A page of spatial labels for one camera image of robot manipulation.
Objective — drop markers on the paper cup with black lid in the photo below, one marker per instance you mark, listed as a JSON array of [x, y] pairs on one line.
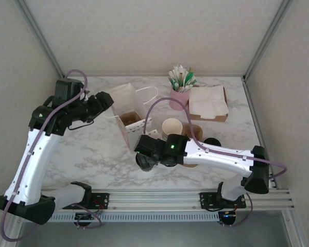
[[154, 166]]

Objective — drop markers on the small circuit board with LED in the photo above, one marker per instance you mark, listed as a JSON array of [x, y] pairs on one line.
[[88, 215], [227, 215]]

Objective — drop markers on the brown paper stick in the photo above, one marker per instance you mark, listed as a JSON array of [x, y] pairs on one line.
[[181, 76]]

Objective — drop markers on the stack of paper cups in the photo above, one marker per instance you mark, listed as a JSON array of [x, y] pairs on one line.
[[172, 127]]

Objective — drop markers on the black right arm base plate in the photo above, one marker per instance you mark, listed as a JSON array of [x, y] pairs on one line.
[[206, 200]]

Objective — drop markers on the green white sugar stick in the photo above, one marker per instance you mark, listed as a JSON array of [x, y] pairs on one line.
[[190, 76], [173, 83]]

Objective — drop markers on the brown cardboard napkin tray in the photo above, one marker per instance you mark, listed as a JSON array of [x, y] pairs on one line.
[[208, 119]]

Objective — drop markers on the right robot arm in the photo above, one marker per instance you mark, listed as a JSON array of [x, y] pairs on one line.
[[221, 159]]

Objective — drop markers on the wooden stir stick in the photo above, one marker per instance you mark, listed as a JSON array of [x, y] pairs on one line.
[[191, 70]]

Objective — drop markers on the aluminium table side rail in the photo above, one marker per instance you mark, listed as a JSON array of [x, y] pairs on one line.
[[256, 121]]

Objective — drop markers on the pink holder cup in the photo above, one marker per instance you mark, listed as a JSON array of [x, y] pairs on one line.
[[179, 99]]

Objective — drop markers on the stack of white napkins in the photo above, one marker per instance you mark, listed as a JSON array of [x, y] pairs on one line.
[[208, 101]]

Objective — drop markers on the aluminium front rail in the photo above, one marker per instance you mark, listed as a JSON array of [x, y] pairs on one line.
[[154, 199]]

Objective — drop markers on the stack of black cup lids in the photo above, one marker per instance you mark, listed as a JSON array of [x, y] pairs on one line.
[[212, 142]]

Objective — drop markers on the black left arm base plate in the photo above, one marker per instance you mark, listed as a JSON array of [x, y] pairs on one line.
[[103, 199]]

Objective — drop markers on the white paper sugar stick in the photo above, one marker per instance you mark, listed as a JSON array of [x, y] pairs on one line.
[[175, 70], [172, 76]]

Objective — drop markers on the patterned paper gift bag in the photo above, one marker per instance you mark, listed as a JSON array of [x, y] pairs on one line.
[[126, 97]]

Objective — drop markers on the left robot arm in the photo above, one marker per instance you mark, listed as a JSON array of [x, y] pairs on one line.
[[33, 167]]

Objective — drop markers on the aluminium frame post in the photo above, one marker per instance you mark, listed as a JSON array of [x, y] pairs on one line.
[[268, 38], [42, 38]]

